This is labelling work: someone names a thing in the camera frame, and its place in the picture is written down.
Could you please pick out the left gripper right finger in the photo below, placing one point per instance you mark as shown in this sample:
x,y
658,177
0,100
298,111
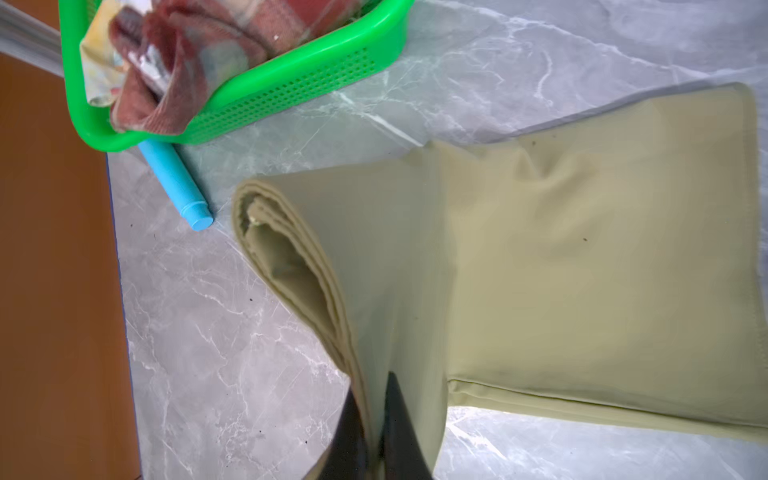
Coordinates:
x,y
399,450

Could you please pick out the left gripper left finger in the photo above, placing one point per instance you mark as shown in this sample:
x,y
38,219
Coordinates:
x,y
347,455

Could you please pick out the red plaid skirt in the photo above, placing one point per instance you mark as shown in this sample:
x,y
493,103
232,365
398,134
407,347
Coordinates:
x,y
180,52

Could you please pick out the light blue tube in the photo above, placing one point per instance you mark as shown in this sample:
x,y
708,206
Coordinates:
x,y
178,183

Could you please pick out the cream yellow cloth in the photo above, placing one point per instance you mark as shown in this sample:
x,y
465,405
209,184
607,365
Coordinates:
x,y
103,68

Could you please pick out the olive green skirt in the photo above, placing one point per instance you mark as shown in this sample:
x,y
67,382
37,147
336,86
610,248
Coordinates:
x,y
602,271

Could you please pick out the green plastic basket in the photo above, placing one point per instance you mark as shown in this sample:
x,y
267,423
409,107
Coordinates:
x,y
358,50

